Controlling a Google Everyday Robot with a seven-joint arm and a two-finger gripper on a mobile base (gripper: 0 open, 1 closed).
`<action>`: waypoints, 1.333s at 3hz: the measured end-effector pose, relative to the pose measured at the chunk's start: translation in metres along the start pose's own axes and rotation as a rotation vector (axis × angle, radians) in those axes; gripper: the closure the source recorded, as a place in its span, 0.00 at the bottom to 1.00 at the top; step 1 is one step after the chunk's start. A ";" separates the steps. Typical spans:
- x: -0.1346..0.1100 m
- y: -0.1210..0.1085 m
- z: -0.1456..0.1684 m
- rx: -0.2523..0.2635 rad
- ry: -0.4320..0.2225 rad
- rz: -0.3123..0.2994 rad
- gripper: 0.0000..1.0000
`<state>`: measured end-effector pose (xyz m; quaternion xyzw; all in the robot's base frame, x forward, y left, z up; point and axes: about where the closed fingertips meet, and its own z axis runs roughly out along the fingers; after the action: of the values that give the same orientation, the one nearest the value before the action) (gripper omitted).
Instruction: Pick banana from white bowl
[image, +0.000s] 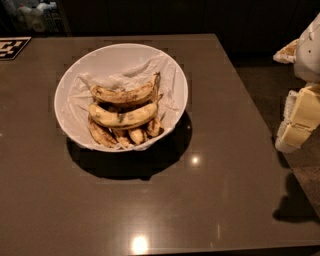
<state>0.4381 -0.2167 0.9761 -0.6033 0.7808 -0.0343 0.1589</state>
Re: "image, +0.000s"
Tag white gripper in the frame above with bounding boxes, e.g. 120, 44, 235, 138
273, 39, 320, 131

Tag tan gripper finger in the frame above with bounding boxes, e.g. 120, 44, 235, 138
275, 120, 312, 153

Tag spotted banana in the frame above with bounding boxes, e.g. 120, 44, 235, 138
89, 94, 163, 130
90, 72, 160, 105

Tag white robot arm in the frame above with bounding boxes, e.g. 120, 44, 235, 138
273, 14, 320, 153

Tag right small brown banana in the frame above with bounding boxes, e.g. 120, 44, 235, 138
147, 117, 161, 137

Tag small yellow brown banana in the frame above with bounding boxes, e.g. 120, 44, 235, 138
128, 128, 147, 145

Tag lower left brown banana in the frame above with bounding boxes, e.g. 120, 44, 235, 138
88, 117, 117, 148

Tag white bowl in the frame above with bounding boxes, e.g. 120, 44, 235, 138
53, 43, 189, 153

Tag white plastic jugs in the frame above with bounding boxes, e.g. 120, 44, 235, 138
17, 0, 57, 33

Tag black white marker tag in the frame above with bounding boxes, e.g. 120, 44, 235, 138
0, 37, 31, 61

